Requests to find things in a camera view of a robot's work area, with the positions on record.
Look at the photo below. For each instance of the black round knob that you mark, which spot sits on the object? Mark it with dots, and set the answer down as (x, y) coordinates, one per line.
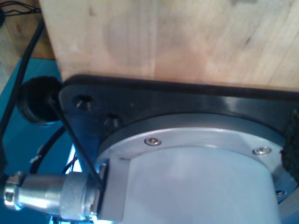
(39, 100)

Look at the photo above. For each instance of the blue metal panel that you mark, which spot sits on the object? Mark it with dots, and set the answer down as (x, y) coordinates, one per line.
(23, 140)

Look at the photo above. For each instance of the black braided sleeve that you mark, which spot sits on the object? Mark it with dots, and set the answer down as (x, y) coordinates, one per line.
(292, 140)

